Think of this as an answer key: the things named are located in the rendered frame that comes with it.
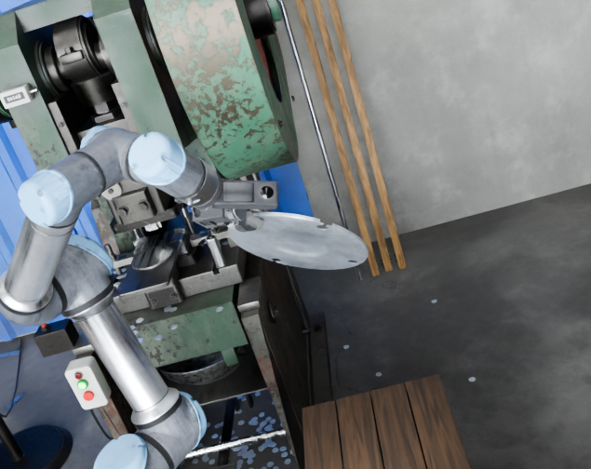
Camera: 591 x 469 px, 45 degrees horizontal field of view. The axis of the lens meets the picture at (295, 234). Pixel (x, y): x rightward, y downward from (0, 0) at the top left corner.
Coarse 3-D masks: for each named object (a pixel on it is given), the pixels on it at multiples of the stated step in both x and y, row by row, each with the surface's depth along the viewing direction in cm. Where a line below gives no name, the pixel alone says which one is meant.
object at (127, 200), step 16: (112, 112) 193; (80, 128) 194; (128, 128) 190; (112, 192) 195; (128, 192) 197; (144, 192) 195; (160, 192) 199; (112, 208) 200; (128, 208) 197; (144, 208) 195; (160, 208) 200
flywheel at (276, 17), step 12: (252, 0) 177; (264, 0) 178; (276, 0) 183; (252, 12) 178; (264, 12) 178; (276, 12) 182; (252, 24) 180; (264, 24) 180; (264, 36) 186; (264, 48) 220; (264, 60) 214
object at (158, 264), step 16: (144, 256) 204; (160, 256) 200; (176, 256) 200; (128, 272) 198; (144, 272) 195; (160, 272) 192; (176, 272) 203; (128, 288) 189; (144, 288) 186; (160, 288) 200; (176, 288) 200; (160, 304) 202
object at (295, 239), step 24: (264, 216) 135; (288, 216) 133; (240, 240) 150; (264, 240) 147; (288, 240) 146; (312, 240) 144; (336, 240) 140; (360, 240) 138; (288, 264) 159; (312, 264) 156; (336, 264) 153
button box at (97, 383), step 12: (84, 360) 193; (72, 372) 191; (84, 372) 191; (96, 372) 194; (72, 384) 193; (96, 384) 193; (96, 396) 195; (108, 396) 197; (84, 408) 196; (96, 420) 202
